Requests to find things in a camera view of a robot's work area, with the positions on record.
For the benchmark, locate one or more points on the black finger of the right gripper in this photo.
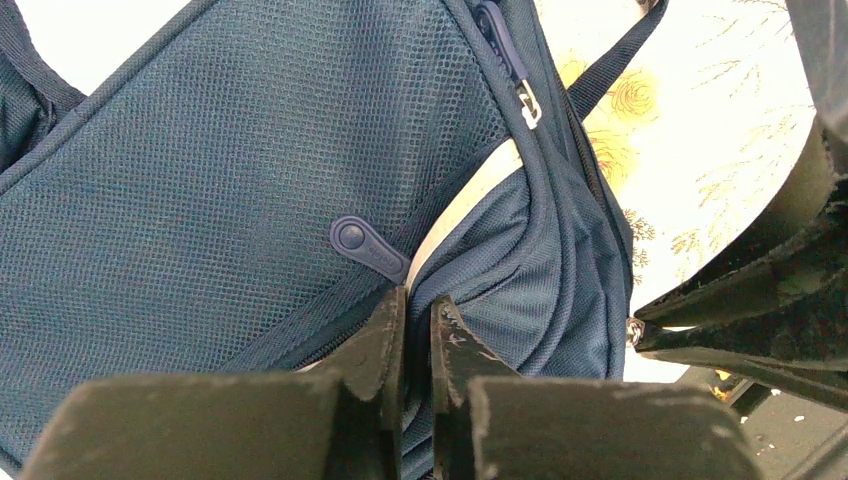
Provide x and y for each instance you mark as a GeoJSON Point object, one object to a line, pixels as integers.
{"type": "Point", "coordinates": [800, 348]}
{"type": "Point", "coordinates": [793, 247]}

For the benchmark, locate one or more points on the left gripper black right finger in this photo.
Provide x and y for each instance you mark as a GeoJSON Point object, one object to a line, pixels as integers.
{"type": "Point", "coordinates": [492, 423]}

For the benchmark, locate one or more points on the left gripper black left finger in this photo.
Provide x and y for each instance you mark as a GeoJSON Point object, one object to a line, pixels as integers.
{"type": "Point", "coordinates": [338, 420]}

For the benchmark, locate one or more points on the navy blue student backpack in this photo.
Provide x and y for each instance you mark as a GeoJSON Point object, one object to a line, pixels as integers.
{"type": "Point", "coordinates": [241, 192]}

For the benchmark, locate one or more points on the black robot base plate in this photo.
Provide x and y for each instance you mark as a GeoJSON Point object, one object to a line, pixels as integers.
{"type": "Point", "coordinates": [794, 438]}

